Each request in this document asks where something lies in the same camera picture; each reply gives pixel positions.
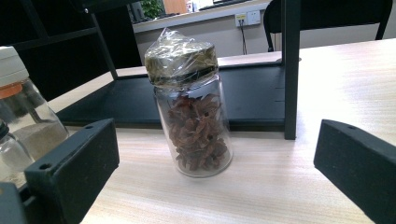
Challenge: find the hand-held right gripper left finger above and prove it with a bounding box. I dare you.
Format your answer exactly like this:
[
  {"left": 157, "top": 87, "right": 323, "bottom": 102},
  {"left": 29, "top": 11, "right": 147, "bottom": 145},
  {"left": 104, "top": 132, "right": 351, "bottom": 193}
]
[{"left": 23, "top": 118, "right": 120, "bottom": 224}]

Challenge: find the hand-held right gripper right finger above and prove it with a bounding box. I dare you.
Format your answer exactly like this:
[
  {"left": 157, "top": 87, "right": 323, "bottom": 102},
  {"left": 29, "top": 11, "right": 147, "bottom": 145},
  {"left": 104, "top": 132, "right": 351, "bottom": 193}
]
[{"left": 313, "top": 119, "right": 396, "bottom": 224}]

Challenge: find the white lid powder jar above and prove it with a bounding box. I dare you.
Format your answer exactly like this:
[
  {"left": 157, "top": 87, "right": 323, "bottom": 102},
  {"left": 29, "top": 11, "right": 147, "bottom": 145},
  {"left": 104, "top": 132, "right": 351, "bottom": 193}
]
[{"left": 0, "top": 46, "right": 70, "bottom": 162}]

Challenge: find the silver lid glass jar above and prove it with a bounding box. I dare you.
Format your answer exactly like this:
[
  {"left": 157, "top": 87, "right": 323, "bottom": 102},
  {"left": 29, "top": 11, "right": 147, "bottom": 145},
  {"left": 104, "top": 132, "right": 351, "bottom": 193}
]
[{"left": 0, "top": 119, "right": 35, "bottom": 189}]

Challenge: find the star anise glass jar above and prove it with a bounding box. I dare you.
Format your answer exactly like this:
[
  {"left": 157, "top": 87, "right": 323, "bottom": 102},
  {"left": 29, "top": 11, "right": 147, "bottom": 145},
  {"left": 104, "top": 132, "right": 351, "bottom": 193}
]
[{"left": 144, "top": 27, "right": 233, "bottom": 178}]

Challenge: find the black metal shelf rack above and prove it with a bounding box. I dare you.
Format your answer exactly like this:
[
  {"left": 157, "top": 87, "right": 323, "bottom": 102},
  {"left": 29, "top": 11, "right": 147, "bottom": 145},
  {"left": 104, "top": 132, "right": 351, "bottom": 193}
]
[{"left": 0, "top": 0, "right": 302, "bottom": 140}]

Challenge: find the black chair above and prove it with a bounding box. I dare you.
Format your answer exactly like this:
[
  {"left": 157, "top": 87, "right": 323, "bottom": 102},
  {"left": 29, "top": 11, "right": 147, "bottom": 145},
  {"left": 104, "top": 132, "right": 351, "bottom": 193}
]
[{"left": 262, "top": 0, "right": 394, "bottom": 52}]

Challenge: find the green plant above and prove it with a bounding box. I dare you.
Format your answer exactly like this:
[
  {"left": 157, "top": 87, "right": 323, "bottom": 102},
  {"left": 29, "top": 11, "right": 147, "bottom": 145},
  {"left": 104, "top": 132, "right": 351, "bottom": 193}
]
[{"left": 139, "top": 0, "right": 164, "bottom": 20}]

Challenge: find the black power cable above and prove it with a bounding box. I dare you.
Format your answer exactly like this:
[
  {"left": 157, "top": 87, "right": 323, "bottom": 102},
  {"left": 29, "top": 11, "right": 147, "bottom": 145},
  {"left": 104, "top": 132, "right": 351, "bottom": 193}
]
[{"left": 237, "top": 20, "right": 248, "bottom": 56}]

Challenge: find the white wall outlet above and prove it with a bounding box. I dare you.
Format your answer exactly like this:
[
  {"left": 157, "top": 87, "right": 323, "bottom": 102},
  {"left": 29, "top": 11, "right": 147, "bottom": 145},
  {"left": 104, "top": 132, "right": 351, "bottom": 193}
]
[{"left": 234, "top": 9, "right": 262, "bottom": 27}]

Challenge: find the grey wall ledge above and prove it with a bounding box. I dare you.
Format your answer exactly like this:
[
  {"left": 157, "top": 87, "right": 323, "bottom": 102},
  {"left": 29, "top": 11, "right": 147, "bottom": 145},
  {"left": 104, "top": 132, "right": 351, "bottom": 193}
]
[{"left": 133, "top": 0, "right": 272, "bottom": 34}]

